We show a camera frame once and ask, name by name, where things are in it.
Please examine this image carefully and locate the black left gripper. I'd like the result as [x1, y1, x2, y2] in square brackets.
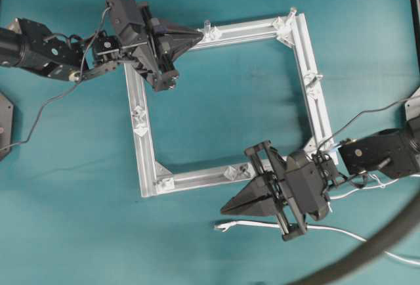
[117, 16, 203, 91]

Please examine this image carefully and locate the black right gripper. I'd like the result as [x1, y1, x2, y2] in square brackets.
[220, 141, 306, 241]

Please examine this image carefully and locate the white cable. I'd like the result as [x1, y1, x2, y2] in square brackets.
[213, 173, 420, 258]

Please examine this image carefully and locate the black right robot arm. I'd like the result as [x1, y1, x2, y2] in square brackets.
[220, 108, 419, 241]

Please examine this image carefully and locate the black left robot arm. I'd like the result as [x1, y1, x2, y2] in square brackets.
[1, 1, 203, 91]

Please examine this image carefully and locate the silver pin bottom middle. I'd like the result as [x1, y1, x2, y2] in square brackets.
[238, 164, 249, 174]

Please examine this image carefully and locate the silver pin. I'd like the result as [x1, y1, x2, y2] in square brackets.
[131, 105, 147, 126]
[203, 20, 211, 38]
[303, 72, 324, 85]
[238, 164, 249, 174]

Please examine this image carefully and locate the silver pin top middle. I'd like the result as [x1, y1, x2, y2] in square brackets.
[203, 20, 211, 38]

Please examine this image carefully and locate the silver pin left middle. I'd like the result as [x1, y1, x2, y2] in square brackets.
[131, 105, 147, 126]

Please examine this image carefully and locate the silver pin bottom left corner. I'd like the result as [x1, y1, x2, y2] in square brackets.
[156, 177, 175, 191]

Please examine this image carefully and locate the silver pin corner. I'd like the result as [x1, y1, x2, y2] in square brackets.
[287, 7, 297, 20]
[156, 177, 175, 191]

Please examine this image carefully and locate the silver pin right middle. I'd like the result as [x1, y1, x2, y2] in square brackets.
[303, 72, 324, 85]

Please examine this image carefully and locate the silver pin top right corner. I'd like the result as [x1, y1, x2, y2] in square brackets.
[287, 7, 297, 20]

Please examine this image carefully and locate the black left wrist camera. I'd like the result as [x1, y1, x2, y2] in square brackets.
[106, 0, 152, 46]

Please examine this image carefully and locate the thin grey left camera cable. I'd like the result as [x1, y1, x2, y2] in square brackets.
[0, 5, 113, 152]

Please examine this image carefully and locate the thin grey camera cable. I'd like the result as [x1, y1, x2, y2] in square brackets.
[0, 5, 113, 152]
[315, 98, 409, 156]

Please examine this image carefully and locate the square aluminium extrusion frame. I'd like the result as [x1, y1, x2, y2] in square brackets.
[124, 8, 333, 198]

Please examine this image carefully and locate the thin grey right camera cable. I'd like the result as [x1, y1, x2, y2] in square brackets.
[315, 98, 409, 156]

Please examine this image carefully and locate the thick black foreground hose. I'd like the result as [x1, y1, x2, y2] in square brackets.
[289, 198, 420, 285]

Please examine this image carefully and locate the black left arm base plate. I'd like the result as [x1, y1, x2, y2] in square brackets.
[0, 93, 14, 160]

